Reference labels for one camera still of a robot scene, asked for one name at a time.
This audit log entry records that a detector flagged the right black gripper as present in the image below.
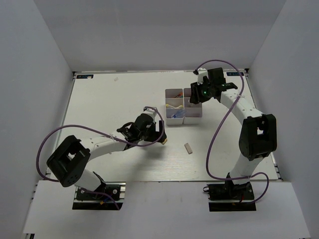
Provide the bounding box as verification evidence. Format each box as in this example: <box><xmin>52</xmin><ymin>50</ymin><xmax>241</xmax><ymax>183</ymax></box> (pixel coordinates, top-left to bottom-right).
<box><xmin>190</xmin><ymin>79</ymin><xmax>214</xmax><ymax>105</ymax></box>

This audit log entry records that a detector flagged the long white yellow marker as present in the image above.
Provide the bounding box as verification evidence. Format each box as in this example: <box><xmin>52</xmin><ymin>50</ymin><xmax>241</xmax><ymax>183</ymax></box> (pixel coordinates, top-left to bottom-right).
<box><xmin>165</xmin><ymin>104</ymin><xmax>183</xmax><ymax>109</ymax></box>

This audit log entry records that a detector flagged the clear blue spray bottle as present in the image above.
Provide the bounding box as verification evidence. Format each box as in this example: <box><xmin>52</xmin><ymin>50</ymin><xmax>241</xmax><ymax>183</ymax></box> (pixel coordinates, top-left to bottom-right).
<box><xmin>170</xmin><ymin>108</ymin><xmax>186</xmax><ymax>119</ymax></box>

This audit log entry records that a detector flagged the grey white eraser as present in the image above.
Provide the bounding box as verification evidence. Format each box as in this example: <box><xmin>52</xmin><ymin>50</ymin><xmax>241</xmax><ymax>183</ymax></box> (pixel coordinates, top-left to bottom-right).
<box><xmin>184</xmin><ymin>143</ymin><xmax>193</xmax><ymax>154</ymax></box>

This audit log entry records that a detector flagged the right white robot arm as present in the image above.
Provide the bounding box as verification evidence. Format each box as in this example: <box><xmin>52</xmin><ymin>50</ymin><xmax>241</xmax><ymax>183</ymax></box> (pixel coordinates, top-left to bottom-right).
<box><xmin>189</xmin><ymin>68</ymin><xmax>277</xmax><ymax>199</ymax></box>

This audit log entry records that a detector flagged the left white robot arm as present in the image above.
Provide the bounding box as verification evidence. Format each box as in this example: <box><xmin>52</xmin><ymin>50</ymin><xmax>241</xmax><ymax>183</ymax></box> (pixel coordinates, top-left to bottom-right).
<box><xmin>46</xmin><ymin>110</ymin><xmax>167</xmax><ymax>199</ymax></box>

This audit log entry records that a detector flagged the right white compartment organizer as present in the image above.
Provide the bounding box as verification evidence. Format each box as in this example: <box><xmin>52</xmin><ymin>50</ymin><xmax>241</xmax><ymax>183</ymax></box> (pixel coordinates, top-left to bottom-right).
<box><xmin>183</xmin><ymin>88</ymin><xmax>202</xmax><ymax>124</ymax></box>

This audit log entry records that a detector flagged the white compartment organizer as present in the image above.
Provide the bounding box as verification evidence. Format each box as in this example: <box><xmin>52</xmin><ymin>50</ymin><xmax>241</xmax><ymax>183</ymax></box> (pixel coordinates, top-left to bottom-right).
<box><xmin>164</xmin><ymin>88</ymin><xmax>184</xmax><ymax>126</ymax></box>
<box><xmin>183</xmin><ymin>88</ymin><xmax>202</xmax><ymax>124</ymax></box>

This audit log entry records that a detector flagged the left white compartment organizer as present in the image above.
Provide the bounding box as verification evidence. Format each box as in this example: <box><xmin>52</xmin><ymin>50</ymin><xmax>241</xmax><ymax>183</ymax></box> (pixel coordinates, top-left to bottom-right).
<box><xmin>164</xmin><ymin>88</ymin><xmax>184</xmax><ymax>126</ymax></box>

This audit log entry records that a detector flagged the right corner label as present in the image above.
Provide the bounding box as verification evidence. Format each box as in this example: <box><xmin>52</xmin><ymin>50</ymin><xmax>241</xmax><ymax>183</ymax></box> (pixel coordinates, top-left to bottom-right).
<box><xmin>226</xmin><ymin>72</ymin><xmax>244</xmax><ymax>76</ymax></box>

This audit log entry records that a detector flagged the corner label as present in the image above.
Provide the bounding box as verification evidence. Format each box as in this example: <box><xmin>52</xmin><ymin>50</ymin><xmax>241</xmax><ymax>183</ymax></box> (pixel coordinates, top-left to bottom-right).
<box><xmin>226</xmin><ymin>72</ymin><xmax>244</xmax><ymax>76</ymax></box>
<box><xmin>76</xmin><ymin>74</ymin><xmax>94</xmax><ymax>79</ymax></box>

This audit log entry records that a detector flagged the left corner label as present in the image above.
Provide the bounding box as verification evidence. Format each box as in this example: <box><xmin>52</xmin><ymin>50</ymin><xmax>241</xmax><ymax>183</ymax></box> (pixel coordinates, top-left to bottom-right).
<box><xmin>76</xmin><ymin>74</ymin><xmax>94</xmax><ymax>79</ymax></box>

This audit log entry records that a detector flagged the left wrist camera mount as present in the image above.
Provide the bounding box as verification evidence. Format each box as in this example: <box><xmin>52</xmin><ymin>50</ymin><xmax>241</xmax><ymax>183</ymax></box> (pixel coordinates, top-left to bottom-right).
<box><xmin>143</xmin><ymin>107</ymin><xmax>157</xmax><ymax>120</ymax></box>

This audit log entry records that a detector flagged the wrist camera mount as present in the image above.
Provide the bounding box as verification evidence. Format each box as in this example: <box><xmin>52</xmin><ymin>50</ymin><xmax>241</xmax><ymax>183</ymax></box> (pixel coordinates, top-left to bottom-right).
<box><xmin>143</xmin><ymin>107</ymin><xmax>157</xmax><ymax>120</ymax></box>
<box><xmin>193</xmin><ymin>68</ymin><xmax>208</xmax><ymax>85</ymax></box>

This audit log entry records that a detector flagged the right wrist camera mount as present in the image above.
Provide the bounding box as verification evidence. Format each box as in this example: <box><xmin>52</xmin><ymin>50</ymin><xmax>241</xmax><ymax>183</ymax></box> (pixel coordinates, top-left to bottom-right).
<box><xmin>193</xmin><ymin>68</ymin><xmax>208</xmax><ymax>85</ymax></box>

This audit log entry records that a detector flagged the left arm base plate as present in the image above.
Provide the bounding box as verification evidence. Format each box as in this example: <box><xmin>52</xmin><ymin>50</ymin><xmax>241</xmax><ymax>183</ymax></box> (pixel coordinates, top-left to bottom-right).
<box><xmin>72</xmin><ymin>183</ymin><xmax>126</xmax><ymax>211</ymax></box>

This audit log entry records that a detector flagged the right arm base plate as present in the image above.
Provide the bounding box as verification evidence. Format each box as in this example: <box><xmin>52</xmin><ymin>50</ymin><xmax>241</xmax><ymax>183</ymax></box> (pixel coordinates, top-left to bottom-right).
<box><xmin>203</xmin><ymin>181</ymin><xmax>256</xmax><ymax>212</ymax></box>

